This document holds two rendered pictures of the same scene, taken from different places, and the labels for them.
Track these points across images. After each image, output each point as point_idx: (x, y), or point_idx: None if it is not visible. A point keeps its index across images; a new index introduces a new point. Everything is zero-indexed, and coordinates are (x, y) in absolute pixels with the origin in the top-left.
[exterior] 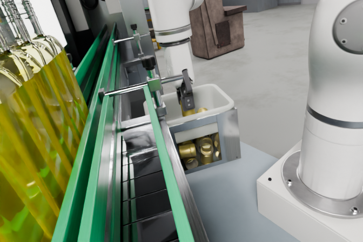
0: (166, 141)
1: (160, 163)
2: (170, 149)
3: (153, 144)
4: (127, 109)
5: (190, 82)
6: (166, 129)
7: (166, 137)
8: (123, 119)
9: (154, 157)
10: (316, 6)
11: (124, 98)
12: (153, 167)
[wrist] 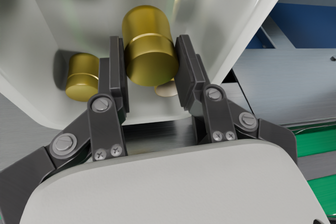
0: (311, 126)
1: (332, 127)
2: (330, 123)
3: (297, 133)
4: (49, 129)
5: (297, 166)
6: (291, 127)
7: (305, 126)
8: (152, 143)
9: (316, 131)
10: None
11: (24, 152)
12: (327, 130)
